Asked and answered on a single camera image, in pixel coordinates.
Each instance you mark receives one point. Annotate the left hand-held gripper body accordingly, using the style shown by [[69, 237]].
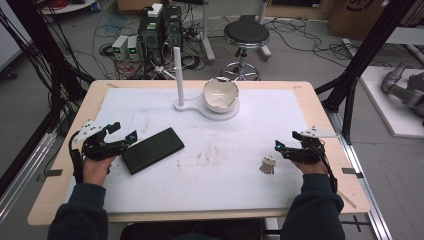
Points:
[[100, 150]]

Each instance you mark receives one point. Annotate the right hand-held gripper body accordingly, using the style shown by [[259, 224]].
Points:
[[306, 153]]

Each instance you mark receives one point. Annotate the black smartphone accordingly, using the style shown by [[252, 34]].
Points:
[[151, 150]]

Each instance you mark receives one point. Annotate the white stand with pole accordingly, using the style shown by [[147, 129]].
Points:
[[180, 83]]

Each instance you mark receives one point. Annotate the white eggshell-shaped bowl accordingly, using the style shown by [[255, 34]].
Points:
[[220, 96]]

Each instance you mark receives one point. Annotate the person's right hand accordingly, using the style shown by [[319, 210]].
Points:
[[313, 167]]

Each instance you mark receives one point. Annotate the person's left hand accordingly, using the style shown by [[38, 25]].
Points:
[[95, 170]]

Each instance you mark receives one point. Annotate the black tape piece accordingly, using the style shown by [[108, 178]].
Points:
[[351, 171], [54, 172]]

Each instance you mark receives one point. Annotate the thin wooden strip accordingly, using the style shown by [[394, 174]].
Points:
[[347, 199]]

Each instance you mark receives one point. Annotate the white table mat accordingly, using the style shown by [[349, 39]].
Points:
[[216, 186]]

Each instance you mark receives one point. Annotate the grey power supply unit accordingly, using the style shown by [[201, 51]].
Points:
[[133, 48], [119, 46]]

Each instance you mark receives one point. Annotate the white floor board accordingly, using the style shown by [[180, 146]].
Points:
[[393, 120]]

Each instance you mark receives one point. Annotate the black computer tower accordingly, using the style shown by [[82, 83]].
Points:
[[150, 36], [172, 28]]

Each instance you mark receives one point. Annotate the person's lap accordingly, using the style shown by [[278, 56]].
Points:
[[190, 230]]

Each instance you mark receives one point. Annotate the black round stool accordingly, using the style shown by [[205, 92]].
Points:
[[246, 31]]

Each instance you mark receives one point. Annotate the grey table leg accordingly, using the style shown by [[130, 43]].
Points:
[[264, 20], [206, 33]]

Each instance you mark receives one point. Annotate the white box on tower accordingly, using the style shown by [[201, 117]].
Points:
[[155, 10]]

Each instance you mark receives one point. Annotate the cardboard box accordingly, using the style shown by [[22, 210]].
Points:
[[353, 16]]

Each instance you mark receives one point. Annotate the aluminium rail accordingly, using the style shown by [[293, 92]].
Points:
[[23, 180], [363, 186]]

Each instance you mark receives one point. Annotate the black frame strut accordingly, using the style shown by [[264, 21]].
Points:
[[43, 43], [366, 50]]

